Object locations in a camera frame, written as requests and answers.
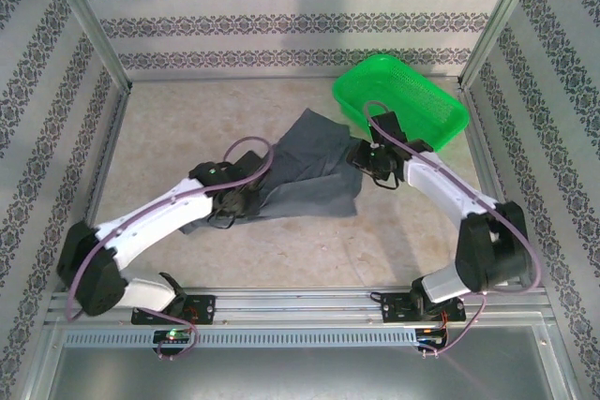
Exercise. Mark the aluminium back frame rail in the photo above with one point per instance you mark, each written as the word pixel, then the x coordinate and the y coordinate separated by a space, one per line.
pixel 234 78

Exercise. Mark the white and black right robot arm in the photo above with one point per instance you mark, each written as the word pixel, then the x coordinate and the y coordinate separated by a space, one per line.
pixel 440 184

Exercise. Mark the aluminium mounting rail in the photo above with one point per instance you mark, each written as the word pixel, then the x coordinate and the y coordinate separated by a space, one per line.
pixel 300 301

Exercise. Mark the green plastic basket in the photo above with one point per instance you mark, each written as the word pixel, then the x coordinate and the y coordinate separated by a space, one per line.
pixel 403 86

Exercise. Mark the grey metal sheet panel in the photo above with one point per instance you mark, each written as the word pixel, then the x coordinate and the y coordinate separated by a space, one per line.
pixel 300 372

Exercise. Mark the right controller board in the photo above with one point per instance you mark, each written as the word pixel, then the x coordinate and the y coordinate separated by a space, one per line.
pixel 431 336

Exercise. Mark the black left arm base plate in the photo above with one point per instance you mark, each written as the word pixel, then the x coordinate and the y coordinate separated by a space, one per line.
pixel 204 308

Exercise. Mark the grey t-shirt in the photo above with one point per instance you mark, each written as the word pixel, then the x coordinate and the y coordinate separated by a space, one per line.
pixel 309 170

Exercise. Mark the left controller board green light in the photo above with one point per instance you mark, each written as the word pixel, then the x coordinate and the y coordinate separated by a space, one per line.
pixel 172 336

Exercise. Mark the aluminium corner post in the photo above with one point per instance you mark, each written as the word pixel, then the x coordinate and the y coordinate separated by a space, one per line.
pixel 497 20
pixel 89 20

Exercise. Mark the aluminium side frame rail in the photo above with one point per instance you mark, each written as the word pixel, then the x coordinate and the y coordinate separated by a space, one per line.
pixel 105 166
pixel 487 175

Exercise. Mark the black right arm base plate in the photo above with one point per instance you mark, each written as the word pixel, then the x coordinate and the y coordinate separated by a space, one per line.
pixel 394 308

